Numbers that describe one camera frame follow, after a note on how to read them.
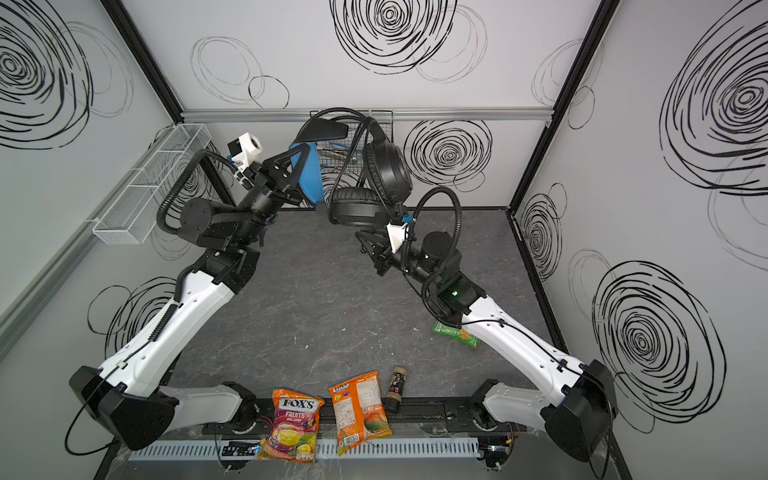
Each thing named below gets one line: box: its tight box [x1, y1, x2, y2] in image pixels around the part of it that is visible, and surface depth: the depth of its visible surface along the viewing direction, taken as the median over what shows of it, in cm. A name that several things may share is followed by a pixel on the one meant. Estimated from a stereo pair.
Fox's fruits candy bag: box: [258, 390, 325, 463], surface depth 70 cm
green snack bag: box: [432, 321, 482, 349], surface depth 86 cm
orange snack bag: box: [328, 370, 393, 457], surface depth 74 cm
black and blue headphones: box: [290, 108, 413, 227], surface depth 45 cm
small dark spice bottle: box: [385, 367, 408, 414], surface depth 77 cm
